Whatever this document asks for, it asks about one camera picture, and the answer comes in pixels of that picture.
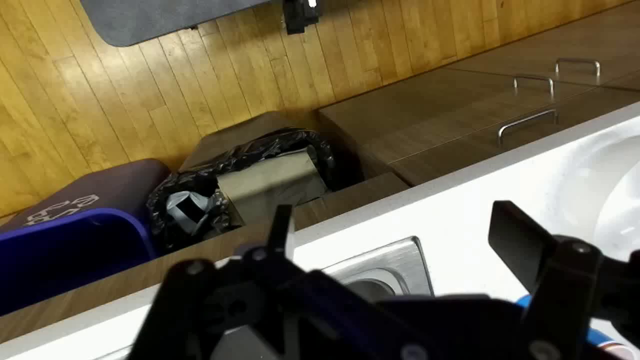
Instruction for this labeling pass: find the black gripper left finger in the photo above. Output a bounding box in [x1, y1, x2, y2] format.
[145, 202, 365, 360]

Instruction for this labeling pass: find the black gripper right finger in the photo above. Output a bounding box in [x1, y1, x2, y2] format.
[487, 198, 640, 360]

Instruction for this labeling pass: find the translucent white bowl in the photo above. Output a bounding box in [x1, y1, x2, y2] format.
[543, 129, 640, 266]

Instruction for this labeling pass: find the black trash bag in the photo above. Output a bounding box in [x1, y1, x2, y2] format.
[145, 127, 367, 256]

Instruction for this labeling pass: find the blue recycling bin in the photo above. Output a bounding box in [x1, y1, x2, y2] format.
[0, 158, 172, 316]

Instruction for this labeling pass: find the brown trash bin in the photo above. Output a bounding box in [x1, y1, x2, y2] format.
[178, 108, 321, 173]

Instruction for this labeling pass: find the stainless steel double sink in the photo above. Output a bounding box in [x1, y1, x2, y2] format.
[318, 236, 436, 305]

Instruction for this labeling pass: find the wooden base cabinet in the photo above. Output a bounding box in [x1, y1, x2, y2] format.
[0, 0, 640, 346]

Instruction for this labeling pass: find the grey floor mat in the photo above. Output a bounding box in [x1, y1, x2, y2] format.
[78, 0, 273, 49]

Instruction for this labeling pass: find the black stand base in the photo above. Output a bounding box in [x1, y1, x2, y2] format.
[282, 0, 323, 37]

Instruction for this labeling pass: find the silver drawer handle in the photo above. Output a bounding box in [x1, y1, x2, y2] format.
[552, 57, 604, 86]
[511, 74, 558, 100]
[496, 106, 561, 146]

